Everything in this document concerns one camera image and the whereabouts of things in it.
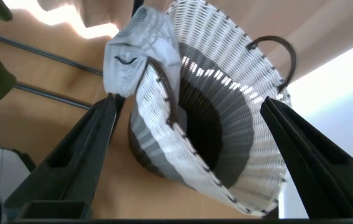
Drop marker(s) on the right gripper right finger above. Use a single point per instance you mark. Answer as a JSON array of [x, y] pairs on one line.
[[325, 180]]

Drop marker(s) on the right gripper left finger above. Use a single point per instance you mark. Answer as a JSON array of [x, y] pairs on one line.
[[70, 168]]

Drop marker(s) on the pale grey shorts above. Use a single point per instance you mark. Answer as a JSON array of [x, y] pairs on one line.
[[139, 46]]

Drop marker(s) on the white laundry basket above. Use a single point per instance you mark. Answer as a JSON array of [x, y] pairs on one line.
[[241, 140]]

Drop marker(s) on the black clothes rack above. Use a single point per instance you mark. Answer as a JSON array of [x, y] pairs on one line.
[[54, 59]]

